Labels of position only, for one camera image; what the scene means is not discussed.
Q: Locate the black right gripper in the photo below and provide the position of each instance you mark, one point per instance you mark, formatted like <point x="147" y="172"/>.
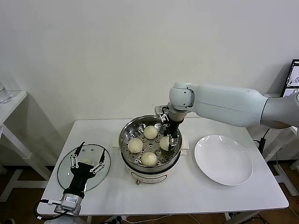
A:
<point x="172" y="129"/>

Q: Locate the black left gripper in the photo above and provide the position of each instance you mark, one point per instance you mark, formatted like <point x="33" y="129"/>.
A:
<point x="81" y="172"/>

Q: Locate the white steamed baozi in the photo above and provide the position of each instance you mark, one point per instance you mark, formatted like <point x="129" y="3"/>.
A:
<point x="150" y="132"/>
<point x="164" y="143"/>
<point x="135" y="145"/>
<point x="149" y="159"/>

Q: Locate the round glass pot lid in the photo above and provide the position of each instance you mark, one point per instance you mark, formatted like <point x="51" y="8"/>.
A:
<point x="100" y="179"/>

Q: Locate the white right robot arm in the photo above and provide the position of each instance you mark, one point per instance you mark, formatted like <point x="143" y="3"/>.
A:
<point x="222" y="102"/>

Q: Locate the stainless steel steamer basket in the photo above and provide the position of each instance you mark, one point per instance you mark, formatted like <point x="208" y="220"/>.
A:
<point x="151" y="144"/>

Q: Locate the white electric cooking pot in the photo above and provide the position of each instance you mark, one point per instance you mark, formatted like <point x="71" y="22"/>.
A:
<point x="149" y="178"/>

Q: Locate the round white plate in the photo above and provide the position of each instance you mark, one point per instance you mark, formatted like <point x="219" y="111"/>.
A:
<point x="222" y="161"/>

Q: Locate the white side table with jar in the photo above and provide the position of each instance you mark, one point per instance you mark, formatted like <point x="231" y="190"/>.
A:
<point x="14" y="100"/>

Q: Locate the clear glass jar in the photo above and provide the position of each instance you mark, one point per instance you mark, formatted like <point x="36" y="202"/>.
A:
<point x="4" y="100"/>

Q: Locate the dark open laptop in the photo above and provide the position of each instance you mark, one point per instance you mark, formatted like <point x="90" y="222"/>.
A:
<point x="292" y="79"/>

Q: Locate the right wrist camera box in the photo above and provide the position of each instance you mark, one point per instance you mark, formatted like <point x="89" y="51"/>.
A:
<point x="161" y="110"/>

